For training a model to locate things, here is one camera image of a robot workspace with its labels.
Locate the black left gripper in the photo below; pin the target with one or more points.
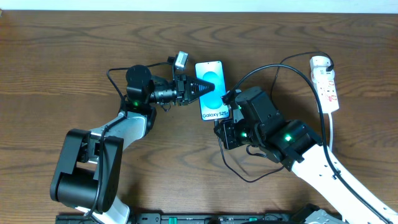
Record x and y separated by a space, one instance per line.
181 89

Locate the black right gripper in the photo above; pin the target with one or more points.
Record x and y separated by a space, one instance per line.
224 132

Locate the blue Galaxy smartphone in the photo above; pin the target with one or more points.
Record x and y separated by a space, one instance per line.
211 104

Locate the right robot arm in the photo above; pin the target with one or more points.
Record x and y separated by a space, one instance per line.
299 149

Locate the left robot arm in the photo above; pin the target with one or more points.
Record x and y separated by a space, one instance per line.
87 173

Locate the white charger plug adapter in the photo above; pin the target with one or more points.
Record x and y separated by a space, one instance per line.
321 61

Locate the white power strip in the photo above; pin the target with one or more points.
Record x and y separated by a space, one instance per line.
324 84

